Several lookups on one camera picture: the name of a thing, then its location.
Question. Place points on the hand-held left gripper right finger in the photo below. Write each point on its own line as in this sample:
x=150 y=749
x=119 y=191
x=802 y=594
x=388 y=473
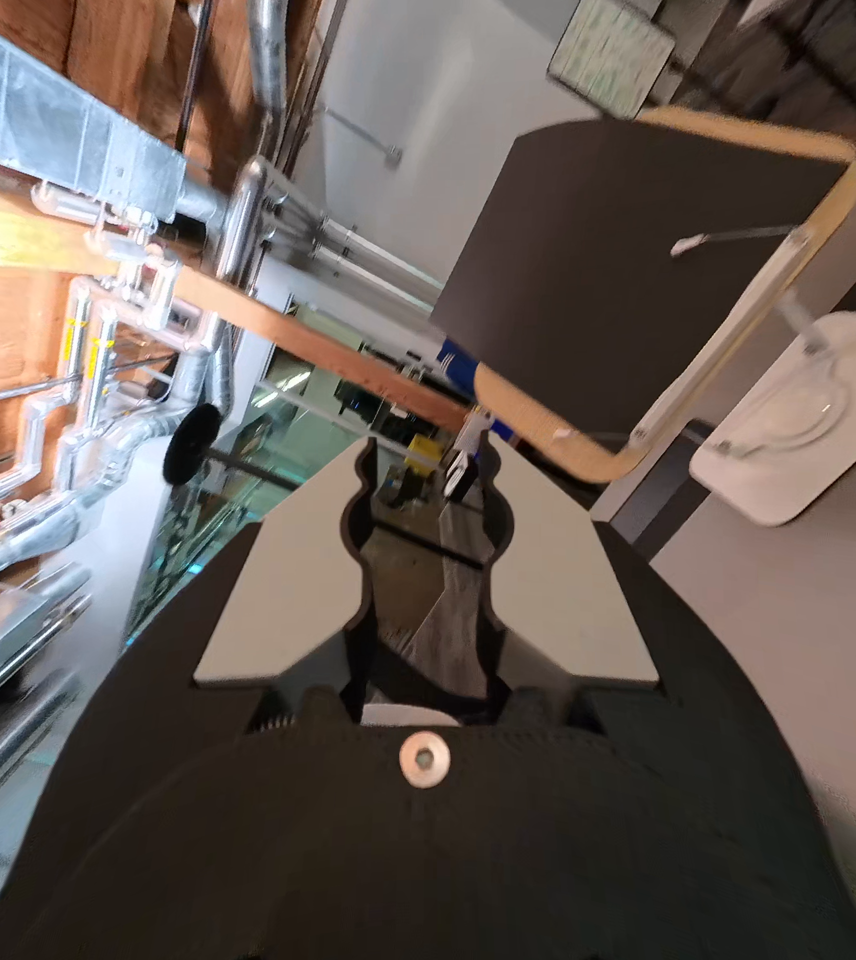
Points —
x=570 y=600

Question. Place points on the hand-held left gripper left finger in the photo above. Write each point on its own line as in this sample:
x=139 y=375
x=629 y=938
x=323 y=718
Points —
x=285 y=600

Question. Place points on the blue plastic bin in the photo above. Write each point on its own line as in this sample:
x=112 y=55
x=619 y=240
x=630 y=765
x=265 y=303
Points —
x=458 y=364

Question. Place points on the black sheet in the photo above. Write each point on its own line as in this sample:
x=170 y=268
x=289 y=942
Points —
x=623 y=247

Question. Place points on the silver ventilation ducts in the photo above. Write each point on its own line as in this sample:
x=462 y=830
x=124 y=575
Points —
x=38 y=112

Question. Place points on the handwritten whiteboard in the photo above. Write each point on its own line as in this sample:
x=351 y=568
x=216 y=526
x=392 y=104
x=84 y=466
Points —
x=612 y=52

